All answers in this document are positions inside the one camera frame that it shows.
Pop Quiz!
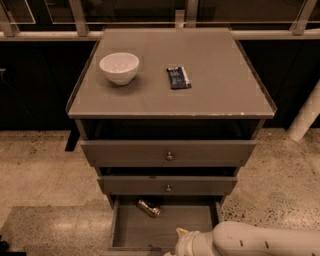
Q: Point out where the metal window railing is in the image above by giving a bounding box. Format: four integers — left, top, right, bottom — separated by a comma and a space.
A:
0, 0, 320, 41

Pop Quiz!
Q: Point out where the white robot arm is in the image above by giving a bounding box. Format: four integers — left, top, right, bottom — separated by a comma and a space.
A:
174, 128, 320, 256

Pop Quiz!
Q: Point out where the grey drawer cabinet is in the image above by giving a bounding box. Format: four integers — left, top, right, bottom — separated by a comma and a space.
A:
65, 27, 277, 256

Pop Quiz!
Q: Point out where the white ceramic bowl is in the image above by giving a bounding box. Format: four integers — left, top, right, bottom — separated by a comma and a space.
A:
99, 52, 140, 85

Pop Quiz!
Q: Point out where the grey middle drawer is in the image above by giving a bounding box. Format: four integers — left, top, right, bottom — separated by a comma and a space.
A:
98, 167, 237, 196

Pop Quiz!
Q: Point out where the orange soda can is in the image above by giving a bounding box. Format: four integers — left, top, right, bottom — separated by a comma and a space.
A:
137, 199, 161, 218

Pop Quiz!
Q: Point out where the blue snack packet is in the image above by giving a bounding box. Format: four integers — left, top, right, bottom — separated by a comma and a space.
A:
166, 66, 192, 90

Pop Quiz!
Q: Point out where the brass top drawer knob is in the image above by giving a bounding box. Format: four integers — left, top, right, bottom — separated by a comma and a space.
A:
166, 152, 174, 161

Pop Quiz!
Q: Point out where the grey top drawer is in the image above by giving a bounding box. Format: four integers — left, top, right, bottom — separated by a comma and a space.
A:
82, 120, 256, 167

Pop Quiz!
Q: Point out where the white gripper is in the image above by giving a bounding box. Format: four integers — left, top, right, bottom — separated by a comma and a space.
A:
175, 228, 214, 256

